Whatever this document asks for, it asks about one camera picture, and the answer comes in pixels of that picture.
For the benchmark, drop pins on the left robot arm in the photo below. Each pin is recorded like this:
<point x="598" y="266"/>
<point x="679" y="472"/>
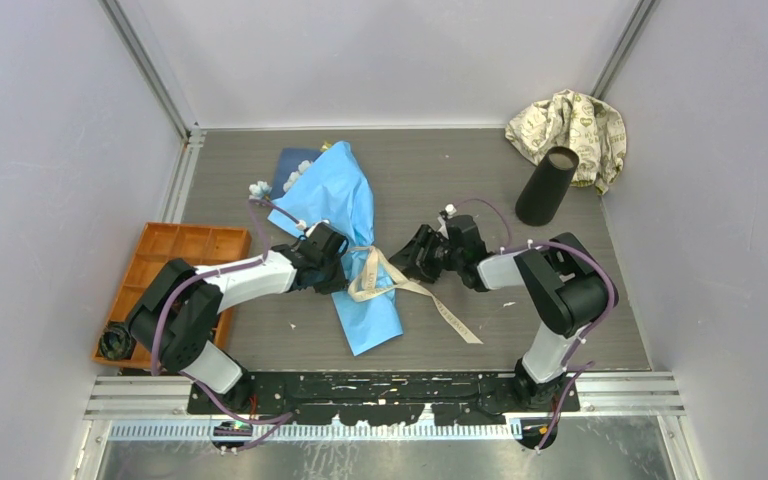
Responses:
<point x="175" y="316"/>

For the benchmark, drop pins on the rolled dark item front left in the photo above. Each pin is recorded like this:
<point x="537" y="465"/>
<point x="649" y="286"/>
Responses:
<point x="116" y="343"/>

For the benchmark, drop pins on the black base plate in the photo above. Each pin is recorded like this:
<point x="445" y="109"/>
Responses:
<point x="378" y="398"/>

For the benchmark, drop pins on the cream ribbon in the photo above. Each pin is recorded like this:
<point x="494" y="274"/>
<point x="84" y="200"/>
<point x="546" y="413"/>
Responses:
<point x="364" y="287"/>

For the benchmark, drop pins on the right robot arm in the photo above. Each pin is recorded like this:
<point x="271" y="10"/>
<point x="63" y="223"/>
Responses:
<point x="569" y="290"/>

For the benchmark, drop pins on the orange wooden tray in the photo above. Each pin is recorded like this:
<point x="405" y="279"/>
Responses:
<point x="198" y="245"/>

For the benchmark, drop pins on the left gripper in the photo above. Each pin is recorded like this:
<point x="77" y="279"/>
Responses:
<point x="337" y="283"/>

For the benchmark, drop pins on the black vase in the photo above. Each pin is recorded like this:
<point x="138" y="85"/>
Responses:
<point x="545" y="190"/>

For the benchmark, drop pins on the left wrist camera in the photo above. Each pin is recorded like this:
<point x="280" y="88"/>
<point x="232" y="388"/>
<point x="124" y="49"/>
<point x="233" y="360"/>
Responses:
<point x="304" y="228"/>

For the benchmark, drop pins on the patterned cream cloth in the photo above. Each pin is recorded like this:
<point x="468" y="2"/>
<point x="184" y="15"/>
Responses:
<point x="590" y="127"/>

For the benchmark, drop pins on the aluminium rail frame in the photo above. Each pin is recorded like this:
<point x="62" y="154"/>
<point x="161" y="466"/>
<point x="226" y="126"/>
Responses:
<point x="630" y="421"/>

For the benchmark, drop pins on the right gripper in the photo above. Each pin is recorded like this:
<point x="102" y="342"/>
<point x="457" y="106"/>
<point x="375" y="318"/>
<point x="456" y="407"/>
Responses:
<point x="422" y="270"/>

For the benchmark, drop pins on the blue paper flower bouquet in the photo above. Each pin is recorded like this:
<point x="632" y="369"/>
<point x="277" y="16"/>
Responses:
<point x="333" y="187"/>

